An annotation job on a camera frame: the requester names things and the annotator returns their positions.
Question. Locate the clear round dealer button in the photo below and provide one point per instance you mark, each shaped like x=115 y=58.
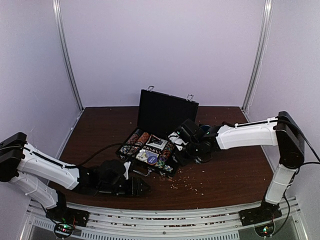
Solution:
x=142 y=155

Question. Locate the black poker case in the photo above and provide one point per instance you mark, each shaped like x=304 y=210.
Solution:
x=160 y=114

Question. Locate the dark blue mug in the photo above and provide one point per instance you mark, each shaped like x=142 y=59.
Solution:
x=206 y=145

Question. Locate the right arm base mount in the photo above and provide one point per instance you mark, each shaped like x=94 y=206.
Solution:
x=265 y=212

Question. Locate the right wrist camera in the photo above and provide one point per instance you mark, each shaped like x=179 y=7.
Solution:
x=180 y=137

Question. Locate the poker chip row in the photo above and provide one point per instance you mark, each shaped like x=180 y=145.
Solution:
x=130 y=142
x=165 y=154
x=133 y=150

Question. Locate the left aluminium frame post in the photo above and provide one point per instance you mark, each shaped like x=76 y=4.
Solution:
x=65 y=53

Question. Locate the right aluminium frame post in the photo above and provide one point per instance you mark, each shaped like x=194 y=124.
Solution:
x=261 y=48

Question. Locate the playing card deck box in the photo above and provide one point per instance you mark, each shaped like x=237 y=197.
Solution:
x=160 y=147
x=150 y=153

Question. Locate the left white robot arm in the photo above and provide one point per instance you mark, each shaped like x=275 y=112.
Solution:
x=23 y=165

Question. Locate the left poker chip row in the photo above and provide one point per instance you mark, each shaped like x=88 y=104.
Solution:
x=130 y=142

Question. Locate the triangular all-in button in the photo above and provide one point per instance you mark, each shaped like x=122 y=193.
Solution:
x=153 y=140

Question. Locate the purple small blind button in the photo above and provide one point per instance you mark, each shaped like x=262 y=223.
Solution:
x=152 y=159

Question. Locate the right poker chip row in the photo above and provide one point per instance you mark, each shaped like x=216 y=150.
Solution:
x=165 y=154

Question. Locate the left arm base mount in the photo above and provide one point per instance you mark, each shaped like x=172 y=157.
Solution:
x=72 y=216

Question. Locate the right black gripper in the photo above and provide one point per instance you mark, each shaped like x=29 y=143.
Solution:
x=182 y=161

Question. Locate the brown poker chip roll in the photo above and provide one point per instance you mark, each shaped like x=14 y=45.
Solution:
x=143 y=139

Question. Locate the aluminium front rail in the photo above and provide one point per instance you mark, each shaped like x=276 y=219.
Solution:
x=220 y=223

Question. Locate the aluminium frame post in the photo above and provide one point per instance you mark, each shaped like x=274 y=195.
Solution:
x=261 y=48
x=65 y=53

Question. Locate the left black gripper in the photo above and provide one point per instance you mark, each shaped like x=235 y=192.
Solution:
x=134 y=188

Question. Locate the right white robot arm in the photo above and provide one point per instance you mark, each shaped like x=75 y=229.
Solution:
x=281 y=134

